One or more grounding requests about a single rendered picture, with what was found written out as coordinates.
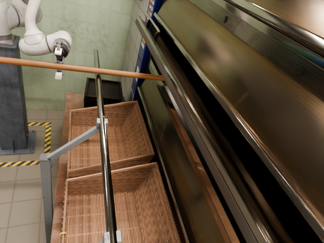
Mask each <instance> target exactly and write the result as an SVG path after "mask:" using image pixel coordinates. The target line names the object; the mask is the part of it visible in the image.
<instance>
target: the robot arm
mask: <svg viewBox="0 0 324 243"><path fill-rule="evenodd" d="M41 2H42V0H12V1H11V3H8V2H7V1H6V0H0V45H7V46H13V45H14V39H15V38H16V35H14V34H12V29H14V28H16V27H25V28H26V32H25V34H24V39H21V40H20V41H19V44H18V46H19V49H20V50H21V52H22V53H24V54H26V55H30V56H39V55H45V54H49V53H54V55H55V56H56V58H57V59H56V62H57V63H58V64H63V62H64V58H66V57H67V55H68V54H69V51H70V48H71V46H72V39H71V36H70V34H69V33H68V32H66V31H63V30H61V31H58V32H56V33H53V34H50V35H44V34H43V32H41V31H39V30H38V28H37V26H36V24H37V23H39V22H40V21H41V19H42V11H41V8H40V5H41ZM62 75H63V74H62V70H58V69H57V72H56V74H55V80H61V78H62Z"/></svg>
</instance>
